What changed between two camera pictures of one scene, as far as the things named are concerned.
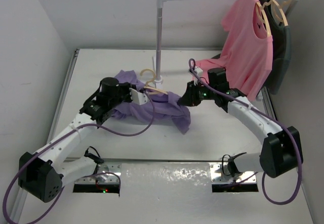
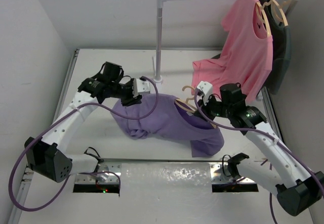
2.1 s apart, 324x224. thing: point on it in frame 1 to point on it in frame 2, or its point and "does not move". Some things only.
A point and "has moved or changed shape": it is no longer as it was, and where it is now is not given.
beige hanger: x=147 y=86 to x=187 y=104
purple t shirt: x=167 y=107 has moved or changed shape
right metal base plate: x=220 y=174 does not move
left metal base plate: x=106 y=173 does not move
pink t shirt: x=248 y=57 does not move
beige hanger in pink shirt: x=265 y=21 does not move
